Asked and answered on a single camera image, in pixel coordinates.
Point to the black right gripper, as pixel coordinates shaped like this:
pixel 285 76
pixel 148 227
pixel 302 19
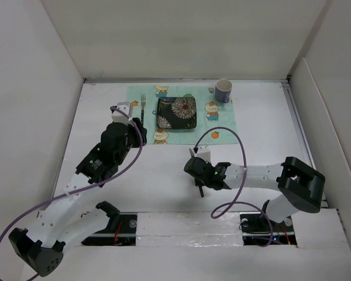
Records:
pixel 199 182

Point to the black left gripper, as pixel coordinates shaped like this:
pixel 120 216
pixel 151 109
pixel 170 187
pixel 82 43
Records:
pixel 133 129

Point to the steel knife patterned handle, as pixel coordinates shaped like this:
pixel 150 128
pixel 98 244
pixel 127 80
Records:
pixel 201 191

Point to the steel fork patterned handle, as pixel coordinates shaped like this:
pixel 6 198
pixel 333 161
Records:
pixel 143 104

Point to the green cartoon print cloth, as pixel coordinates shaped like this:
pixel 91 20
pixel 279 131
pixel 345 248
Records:
pixel 213 117

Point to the dark floral rectangular plate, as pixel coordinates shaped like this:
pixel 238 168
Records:
pixel 176 113

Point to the purple ceramic mug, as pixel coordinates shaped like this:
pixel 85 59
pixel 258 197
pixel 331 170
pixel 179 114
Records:
pixel 223 88

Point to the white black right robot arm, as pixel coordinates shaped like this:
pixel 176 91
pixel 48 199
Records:
pixel 300 185

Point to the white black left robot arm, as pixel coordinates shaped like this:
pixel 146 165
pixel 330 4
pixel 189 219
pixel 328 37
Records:
pixel 41 245

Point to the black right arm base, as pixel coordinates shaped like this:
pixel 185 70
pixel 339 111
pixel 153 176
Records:
pixel 256 230

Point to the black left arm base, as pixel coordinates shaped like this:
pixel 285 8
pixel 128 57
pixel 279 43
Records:
pixel 123 234

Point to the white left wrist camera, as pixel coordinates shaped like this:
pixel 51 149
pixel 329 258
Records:
pixel 121 112

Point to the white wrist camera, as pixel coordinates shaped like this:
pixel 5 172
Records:
pixel 121 112
pixel 202 152

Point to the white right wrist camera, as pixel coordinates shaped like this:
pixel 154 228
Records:
pixel 202 152

